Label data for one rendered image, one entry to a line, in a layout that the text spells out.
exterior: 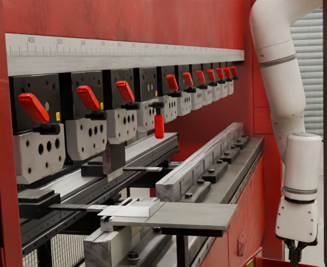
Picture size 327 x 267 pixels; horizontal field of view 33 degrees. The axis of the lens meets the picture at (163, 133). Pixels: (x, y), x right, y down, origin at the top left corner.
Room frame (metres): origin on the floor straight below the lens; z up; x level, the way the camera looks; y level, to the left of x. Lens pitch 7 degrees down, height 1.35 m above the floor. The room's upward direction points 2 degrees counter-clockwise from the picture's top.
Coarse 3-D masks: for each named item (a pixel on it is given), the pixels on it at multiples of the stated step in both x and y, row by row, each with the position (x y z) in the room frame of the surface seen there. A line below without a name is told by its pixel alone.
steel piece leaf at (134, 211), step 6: (156, 204) 1.28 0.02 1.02; (120, 210) 1.29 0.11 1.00; (126, 210) 1.29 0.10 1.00; (132, 210) 1.29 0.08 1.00; (138, 210) 1.29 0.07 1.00; (144, 210) 1.28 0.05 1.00; (150, 210) 1.23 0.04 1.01; (156, 210) 1.28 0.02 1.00; (120, 216) 1.25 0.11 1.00; (126, 216) 1.24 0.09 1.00; (132, 216) 1.24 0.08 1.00; (138, 216) 1.24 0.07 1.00; (144, 216) 1.23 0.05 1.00; (150, 216) 1.23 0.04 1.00
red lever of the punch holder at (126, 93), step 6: (120, 84) 1.17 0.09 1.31; (126, 84) 1.17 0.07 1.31; (120, 90) 1.18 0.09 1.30; (126, 90) 1.18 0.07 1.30; (126, 96) 1.19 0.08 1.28; (132, 96) 1.20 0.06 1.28; (132, 102) 1.22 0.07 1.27; (138, 102) 1.23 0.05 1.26; (126, 108) 1.23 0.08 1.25; (132, 108) 1.23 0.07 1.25; (138, 108) 1.23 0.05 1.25
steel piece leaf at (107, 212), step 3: (108, 207) 1.33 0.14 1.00; (111, 207) 1.33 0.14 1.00; (114, 207) 1.32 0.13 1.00; (117, 207) 1.32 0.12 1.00; (105, 210) 1.30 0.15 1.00; (108, 210) 1.30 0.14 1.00; (111, 210) 1.30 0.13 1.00; (114, 210) 1.29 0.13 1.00; (99, 213) 1.27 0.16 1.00; (102, 213) 1.27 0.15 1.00; (105, 213) 1.27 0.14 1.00; (108, 213) 1.27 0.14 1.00; (111, 213) 1.27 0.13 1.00
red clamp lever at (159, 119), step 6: (156, 102) 1.43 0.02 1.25; (162, 102) 1.43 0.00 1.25; (156, 108) 1.43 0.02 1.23; (162, 108) 1.43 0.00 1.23; (156, 114) 1.43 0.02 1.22; (156, 120) 1.43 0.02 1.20; (162, 120) 1.43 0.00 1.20; (156, 126) 1.43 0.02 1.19; (162, 126) 1.43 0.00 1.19; (156, 132) 1.43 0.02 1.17; (162, 132) 1.43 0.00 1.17; (162, 138) 1.43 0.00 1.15
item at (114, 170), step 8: (112, 144) 1.27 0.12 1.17; (120, 144) 1.32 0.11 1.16; (104, 152) 1.26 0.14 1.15; (112, 152) 1.27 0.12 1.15; (120, 152) 1.32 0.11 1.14; (104, 160) 1.26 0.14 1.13; (112, 160) 1.26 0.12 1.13; (120, 160) 1.31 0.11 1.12; (104, 168) 1.26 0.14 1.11; (112, 168) 1.26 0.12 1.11; (120, 168) 1.34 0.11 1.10; (112, 176) 1.28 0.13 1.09
